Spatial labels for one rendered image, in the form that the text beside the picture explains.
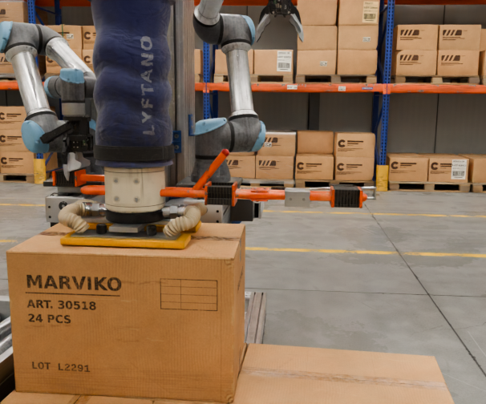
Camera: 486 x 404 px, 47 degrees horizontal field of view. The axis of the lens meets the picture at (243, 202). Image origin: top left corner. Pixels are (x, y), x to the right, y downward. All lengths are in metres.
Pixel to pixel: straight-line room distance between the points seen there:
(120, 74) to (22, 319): 0.70
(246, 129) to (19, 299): 1.00
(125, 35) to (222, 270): 0.65
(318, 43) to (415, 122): 2.49
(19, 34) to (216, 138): 0.83
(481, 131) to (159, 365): 9.32
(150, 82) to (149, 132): 0.13
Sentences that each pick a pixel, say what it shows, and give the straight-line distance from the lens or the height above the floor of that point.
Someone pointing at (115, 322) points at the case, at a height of 0.76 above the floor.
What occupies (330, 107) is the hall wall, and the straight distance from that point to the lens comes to 9.98.
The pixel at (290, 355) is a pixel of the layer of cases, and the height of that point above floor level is 0.54.
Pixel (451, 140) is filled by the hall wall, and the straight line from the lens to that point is 10.35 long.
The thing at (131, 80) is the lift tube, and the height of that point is 1.38.
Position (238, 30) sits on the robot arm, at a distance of 2.21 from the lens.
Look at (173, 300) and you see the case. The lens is 1.47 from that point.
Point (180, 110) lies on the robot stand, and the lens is 2.24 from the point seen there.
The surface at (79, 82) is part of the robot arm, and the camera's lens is 1.92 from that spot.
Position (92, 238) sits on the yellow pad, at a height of 0.97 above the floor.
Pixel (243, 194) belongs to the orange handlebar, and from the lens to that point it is 1.55.
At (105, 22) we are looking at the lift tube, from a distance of 1.56.
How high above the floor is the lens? 1.33
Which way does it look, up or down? 10 degrees down
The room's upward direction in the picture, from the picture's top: 1 degrees clockwise
